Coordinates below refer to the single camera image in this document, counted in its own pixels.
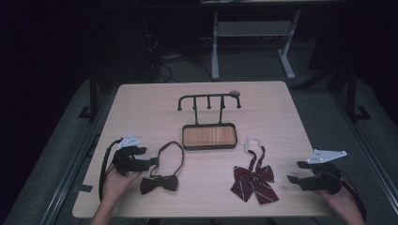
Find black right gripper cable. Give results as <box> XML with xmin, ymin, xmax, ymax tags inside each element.
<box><xmin>339</xmin><ymin>170</ymin><xmax>368</xmax><ymax>221</ymax></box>

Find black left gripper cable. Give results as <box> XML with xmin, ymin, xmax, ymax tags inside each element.
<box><xmin>98</xmin><ymin>138</ymin><xmax>124</xmax><ymax>203</ymax></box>

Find person's left hand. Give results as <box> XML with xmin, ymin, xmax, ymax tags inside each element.
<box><xmin>102</xmin><ymin>162</ymin><xmax>145</xmax><ymax>203</ymax></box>

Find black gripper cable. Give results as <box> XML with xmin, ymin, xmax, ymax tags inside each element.
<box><xmin>98</xmin><ymin>138</ymin><xmax>124</xmax><ymax>203</ymax></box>
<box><xmin>339</xmin><ymin>170</ymin><xmax>368</xmax><ymax>221</ymax></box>

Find black metal stand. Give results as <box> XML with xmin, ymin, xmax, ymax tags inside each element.
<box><xmin>78</xmin><ymin>69</ymin><xmax>99</xmax><ymax>120</ymax></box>
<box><xmin>343</xmin><ymin>67</ymin><xmax>372</xmax><ymax>122</ymax></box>

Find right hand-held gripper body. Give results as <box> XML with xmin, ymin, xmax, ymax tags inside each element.
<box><xmin>306</xmin><ymin>148</ymin><xmax>348</xmax><ymax>196</ymax></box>

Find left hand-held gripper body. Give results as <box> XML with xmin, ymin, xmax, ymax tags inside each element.
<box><xmin>111</xmin><ymin>133</ymin><xmax>143</xmax><ymax>177</ymax></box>

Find white metal desk frame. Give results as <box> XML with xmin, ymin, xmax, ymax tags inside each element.
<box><xmin>210</xmin><ymin>8</ymin><xmax>302</xmax><ymax>82</ymax></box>

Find black hook rack with wooden tray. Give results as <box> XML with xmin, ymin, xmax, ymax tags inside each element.
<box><xmin>176</xmin><ymin>90</ymin><xmax>242</xmax><ymax>152</ymax></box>

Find person's right hand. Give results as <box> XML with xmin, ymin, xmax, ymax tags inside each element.
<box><xmin>314</xmin><ymin>183</ymin><xmax>356</xmax><ymax>218</ymax></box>

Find red striped bow tie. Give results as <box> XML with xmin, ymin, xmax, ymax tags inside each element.
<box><xmin>230</xmin><ymin>136</ymin><xmax>281</xmax><ymax>206</ymax></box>

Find dark tape strip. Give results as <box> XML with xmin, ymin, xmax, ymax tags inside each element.
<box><xmin>74</xmin><ymin>184</ymin><xmax>94</xmax><ymax>193</ymax></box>

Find black floor cables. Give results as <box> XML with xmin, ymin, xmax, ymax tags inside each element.
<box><xmin>144</xmin><ymin>29</ymin><xmax>214</xmax><ymax>83</ymax></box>

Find dark brown bow tie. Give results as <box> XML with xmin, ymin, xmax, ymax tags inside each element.
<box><xmin>139</xmin><ymin>141</ymin><xmax>186</xmax><ymax>196</ymax></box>

